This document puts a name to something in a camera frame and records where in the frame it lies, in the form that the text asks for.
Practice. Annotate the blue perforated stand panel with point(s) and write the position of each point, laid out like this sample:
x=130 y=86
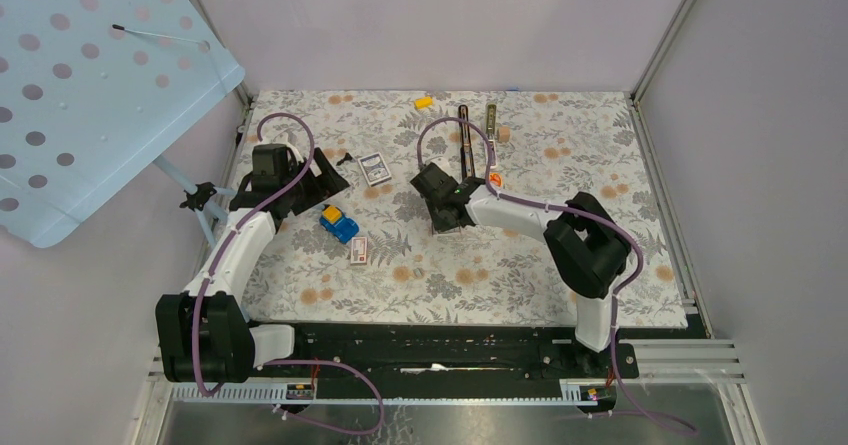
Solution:
x=92 y=92

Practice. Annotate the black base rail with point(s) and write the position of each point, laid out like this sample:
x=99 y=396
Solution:
x=447 y=361

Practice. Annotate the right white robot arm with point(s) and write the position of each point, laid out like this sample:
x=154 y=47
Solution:
x=590 y=255

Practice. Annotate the tan small cube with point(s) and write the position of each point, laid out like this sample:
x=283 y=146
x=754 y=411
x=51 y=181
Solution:
x=504 y=134

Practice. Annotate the floral table mat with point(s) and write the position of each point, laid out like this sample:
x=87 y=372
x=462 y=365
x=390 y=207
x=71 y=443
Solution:
x=561 y=144

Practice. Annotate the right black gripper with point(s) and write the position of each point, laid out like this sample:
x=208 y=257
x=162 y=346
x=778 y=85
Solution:
x=440 y=225

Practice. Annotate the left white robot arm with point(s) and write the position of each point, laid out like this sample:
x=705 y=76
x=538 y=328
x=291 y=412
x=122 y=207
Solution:
x=204 y=332

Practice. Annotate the blue playing card box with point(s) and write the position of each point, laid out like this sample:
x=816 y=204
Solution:
x=374 y=168

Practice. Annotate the yellow small block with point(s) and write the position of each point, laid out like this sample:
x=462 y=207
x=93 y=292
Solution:
x=423 y=102

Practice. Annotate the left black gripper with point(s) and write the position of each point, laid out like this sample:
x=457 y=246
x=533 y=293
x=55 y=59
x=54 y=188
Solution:
x=327 y=182

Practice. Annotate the blue yellow toy car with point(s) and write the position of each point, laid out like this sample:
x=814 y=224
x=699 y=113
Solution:
x=338 y=224

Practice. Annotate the white beige stapler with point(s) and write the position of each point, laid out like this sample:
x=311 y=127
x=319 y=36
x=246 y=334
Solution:
x=491 y=131

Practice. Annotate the black small clip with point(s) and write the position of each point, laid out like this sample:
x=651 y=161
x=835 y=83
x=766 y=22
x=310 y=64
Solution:
x=346 y=158

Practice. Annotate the yellow butterfly toy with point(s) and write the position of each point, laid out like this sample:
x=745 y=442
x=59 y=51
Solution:
x=496 y=179

